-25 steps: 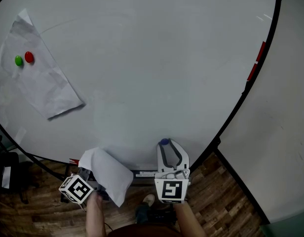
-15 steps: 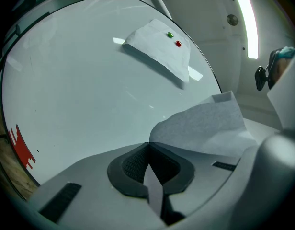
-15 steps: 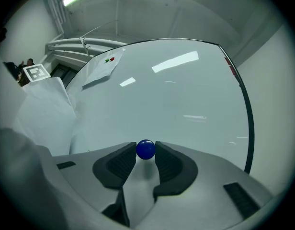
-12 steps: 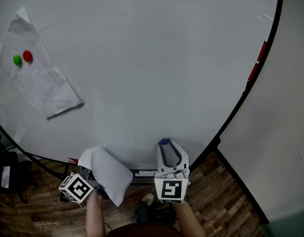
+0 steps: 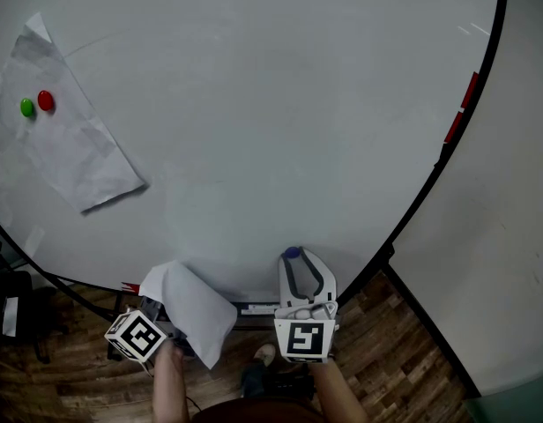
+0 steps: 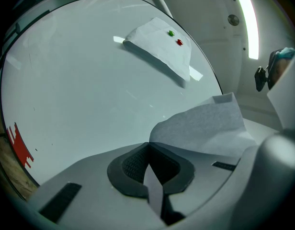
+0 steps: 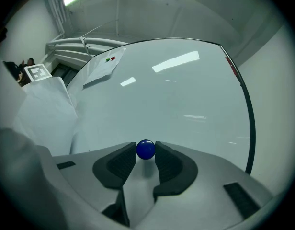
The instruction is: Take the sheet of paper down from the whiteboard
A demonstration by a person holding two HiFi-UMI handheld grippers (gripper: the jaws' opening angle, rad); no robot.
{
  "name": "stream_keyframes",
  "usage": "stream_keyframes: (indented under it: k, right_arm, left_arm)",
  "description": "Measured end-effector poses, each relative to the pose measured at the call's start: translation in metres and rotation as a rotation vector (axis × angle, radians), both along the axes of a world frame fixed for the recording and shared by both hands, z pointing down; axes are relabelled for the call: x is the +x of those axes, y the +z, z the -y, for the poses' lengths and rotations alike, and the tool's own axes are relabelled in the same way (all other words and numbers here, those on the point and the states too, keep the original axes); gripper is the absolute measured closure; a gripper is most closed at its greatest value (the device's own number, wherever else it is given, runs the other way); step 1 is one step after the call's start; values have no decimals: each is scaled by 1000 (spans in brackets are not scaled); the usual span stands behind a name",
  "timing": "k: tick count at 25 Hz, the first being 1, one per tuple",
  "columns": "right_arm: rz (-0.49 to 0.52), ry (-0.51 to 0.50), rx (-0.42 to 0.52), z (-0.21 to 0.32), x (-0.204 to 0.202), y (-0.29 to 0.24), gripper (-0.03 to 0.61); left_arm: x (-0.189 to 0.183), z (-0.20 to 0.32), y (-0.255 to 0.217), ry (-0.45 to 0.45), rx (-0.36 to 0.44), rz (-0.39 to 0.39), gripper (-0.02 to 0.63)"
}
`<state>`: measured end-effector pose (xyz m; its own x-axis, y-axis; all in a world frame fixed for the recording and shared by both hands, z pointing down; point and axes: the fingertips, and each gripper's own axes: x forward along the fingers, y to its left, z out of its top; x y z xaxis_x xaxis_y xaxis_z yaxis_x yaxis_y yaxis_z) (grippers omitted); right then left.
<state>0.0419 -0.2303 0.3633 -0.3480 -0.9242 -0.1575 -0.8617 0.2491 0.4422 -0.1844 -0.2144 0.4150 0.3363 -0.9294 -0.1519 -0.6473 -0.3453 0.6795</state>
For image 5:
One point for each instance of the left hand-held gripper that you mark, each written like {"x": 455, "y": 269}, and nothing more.
{"x": 137, "y": 335}

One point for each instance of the person's dark red shirt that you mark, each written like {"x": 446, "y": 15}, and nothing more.
{"x": 262, "y": 412}

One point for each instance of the black baseboard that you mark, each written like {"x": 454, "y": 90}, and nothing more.
{"x": 432, "y": 328}

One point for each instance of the green round magnet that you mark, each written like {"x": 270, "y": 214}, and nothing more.
{"x": 27, "y": 107}

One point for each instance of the red round magnet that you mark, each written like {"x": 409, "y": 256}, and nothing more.
{"x": 45, "y": 100}

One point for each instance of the black eraser with white label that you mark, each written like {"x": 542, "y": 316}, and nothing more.
{"x": 258, "y": 309}

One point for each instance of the blue round magnet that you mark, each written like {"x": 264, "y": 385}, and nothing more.
{"x": 292, "y": 252}

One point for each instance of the black waist box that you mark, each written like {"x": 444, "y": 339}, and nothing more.
{"x": 289, "y": 386}

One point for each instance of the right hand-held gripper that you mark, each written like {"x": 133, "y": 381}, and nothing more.
{"x": 304, "y": 339}

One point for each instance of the black office chair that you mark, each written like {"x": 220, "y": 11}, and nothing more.
{"x": 29, "y": 306}

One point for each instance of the person's right forearm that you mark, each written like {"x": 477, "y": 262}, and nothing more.
{"x": 339, "y": 395}

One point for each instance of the person's light shoe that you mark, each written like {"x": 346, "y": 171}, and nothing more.
{"x": 265, "y": 354}

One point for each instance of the person's left forearm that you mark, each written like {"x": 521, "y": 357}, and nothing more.
{"x": 170, "y": 390}

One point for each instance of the frosted glass panel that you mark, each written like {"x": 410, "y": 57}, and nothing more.
{"x": 514, "y": 408}

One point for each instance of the person's leg in jeans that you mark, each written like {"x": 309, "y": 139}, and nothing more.
{"x": 254, "y": 381}

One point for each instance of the small white paper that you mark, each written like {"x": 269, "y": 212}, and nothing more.
{"x": 196, "y": 311}

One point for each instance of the white whiteboard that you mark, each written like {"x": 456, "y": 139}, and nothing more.
{"x": 262, "y": 104}

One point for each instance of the long white paper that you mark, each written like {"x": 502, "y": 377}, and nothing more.
{"x": 73, "y": 148}

